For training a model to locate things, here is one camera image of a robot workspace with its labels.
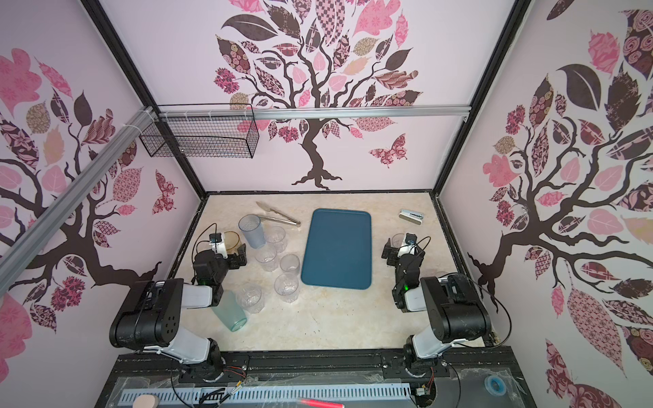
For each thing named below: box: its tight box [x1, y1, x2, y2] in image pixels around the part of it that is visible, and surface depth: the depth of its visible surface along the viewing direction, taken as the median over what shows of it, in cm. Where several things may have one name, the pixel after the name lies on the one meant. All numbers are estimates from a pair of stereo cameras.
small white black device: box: [397, 209, 425, 226], surface depth 112 cm
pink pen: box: [300, 398, 346, 408], surface depth 70 cm
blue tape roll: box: [484, 374, 507, 397], surface depth 71 cm
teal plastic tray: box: [300, 208, 373, 290], surface depth 102 cm
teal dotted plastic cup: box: [210, 289, 248, 333], surface depth 82 cm
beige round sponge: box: [132, 394, 161, 408], surface depth 69 cm
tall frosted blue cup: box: [238, 214, 267, 250], surface depth 100 cm
